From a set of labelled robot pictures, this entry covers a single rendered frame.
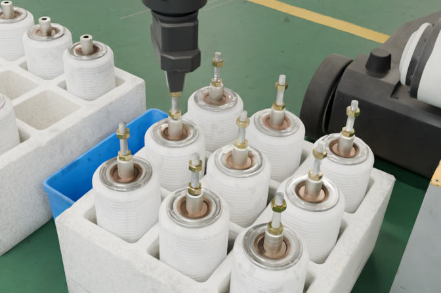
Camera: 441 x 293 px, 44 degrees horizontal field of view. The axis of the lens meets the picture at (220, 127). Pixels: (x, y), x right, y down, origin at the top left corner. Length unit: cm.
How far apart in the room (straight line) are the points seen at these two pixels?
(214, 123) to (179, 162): 11
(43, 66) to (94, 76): 13
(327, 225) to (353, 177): 11
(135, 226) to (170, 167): 11
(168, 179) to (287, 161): 19
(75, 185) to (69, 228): 24
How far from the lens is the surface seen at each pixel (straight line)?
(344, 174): 84
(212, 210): 73
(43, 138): 100
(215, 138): 94
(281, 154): 88
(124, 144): 76
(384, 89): 114
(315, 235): 78
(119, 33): 171
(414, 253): 84
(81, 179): 107
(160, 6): 71
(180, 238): 72
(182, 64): 73
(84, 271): 89
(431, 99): 97
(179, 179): 86
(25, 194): 102
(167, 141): 84
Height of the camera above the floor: 78
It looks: 37 degrees down
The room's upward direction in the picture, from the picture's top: 3 degrees clockwise
